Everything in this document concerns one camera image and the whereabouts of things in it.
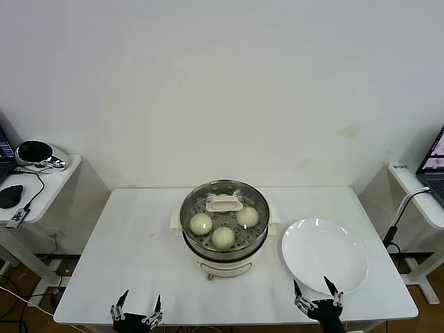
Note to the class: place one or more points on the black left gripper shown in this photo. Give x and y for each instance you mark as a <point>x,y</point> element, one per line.
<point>130,322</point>

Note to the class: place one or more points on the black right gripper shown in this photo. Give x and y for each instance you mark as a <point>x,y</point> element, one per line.
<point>326,317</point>

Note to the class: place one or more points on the round glass pot lid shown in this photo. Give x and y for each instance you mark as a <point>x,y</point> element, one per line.
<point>225,204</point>

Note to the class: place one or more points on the stainless steel steamer pot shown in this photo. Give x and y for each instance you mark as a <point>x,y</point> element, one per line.
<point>243,243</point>

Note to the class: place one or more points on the large white plate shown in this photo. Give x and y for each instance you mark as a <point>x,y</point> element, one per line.
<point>322,253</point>

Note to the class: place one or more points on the cream electric cooker base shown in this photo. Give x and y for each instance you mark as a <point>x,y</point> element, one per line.
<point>225,268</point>

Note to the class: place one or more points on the white side table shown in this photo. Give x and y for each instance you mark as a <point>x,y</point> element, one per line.
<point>52,194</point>
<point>409,187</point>

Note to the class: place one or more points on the grey USB adapter stick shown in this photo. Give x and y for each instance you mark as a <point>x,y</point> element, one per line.
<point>15,218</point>

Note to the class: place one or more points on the small printed white label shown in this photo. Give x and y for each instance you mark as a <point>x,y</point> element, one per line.
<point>401,166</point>

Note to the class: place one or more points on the black computer mouse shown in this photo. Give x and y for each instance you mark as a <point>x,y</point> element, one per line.
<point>10,196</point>

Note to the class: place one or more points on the open laptop with pink screen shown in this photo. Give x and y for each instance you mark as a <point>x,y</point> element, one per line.
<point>431,163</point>
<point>5,163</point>

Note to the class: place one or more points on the shiny chrome domed device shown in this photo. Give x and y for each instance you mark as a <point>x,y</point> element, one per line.
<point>33,151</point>

